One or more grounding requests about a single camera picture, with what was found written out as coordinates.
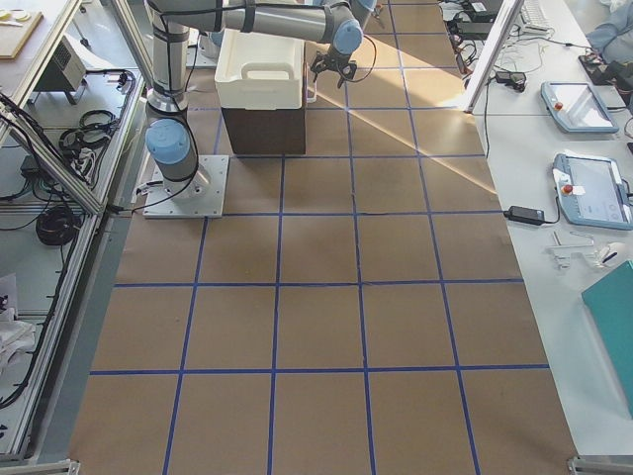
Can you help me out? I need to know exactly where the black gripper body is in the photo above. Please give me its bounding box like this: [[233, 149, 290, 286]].
[[315, 47, 355, 79]]

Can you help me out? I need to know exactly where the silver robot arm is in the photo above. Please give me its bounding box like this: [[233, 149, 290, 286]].
[[144, 1, 376, 197], [348, 0, 384, 29]]

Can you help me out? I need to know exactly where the brown wooden drawer cabinet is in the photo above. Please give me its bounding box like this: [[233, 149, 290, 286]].
[[222, 108, 306, 155]]

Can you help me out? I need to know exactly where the white plastic bin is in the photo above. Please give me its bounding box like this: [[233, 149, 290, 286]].
[[215, 29, 305, 110]]

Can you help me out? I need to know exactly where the upper teach pendant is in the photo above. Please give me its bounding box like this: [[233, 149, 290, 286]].
[[540, 81, 619, 134]]

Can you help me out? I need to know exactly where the teach pendant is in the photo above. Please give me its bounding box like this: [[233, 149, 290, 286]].
[[552, 153, 632, 231], [540, 81, 619, 134]]

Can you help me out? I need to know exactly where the black power adapter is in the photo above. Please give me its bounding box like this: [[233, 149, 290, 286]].
[[503, 206, 546, 226]]

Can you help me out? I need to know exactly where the grey metal box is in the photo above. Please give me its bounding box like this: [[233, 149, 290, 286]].
[[34, 38, 87, 105]]

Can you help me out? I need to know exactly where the lower teach pendant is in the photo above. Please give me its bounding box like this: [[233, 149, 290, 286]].
[[552, 153, 632, 231]]

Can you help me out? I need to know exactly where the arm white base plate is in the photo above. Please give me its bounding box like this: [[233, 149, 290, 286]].
[[141, 155, 229, 219]]

